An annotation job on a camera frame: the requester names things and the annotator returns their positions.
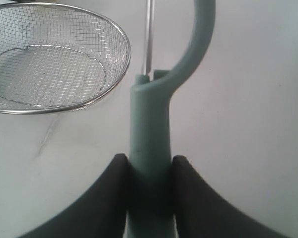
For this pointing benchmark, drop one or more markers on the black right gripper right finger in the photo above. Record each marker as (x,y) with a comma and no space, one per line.
(200,212)

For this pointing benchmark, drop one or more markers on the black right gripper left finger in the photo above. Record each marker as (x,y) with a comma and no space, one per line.
(99,213)

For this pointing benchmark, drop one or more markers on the teal handled peeler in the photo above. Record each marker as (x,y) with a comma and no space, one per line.
(150,213)

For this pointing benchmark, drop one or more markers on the oval steel mesh basket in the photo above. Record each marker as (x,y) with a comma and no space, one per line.
(56,58)

